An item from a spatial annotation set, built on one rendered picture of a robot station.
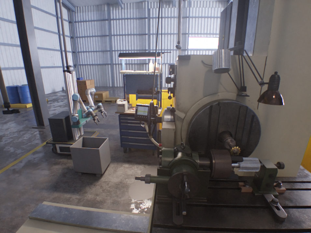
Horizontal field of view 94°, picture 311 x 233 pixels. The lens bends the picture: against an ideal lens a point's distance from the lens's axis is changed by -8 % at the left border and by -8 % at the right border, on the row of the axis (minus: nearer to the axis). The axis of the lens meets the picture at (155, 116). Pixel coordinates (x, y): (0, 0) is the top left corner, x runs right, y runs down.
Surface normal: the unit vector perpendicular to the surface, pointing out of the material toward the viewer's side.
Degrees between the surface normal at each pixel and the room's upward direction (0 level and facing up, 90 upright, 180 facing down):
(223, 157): 32
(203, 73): 90
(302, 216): 0
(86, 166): 90
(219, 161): 51
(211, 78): 90
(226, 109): 90
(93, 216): 0
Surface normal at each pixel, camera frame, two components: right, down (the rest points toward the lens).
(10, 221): 0.00, -0.95
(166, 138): -0.09, 0.30
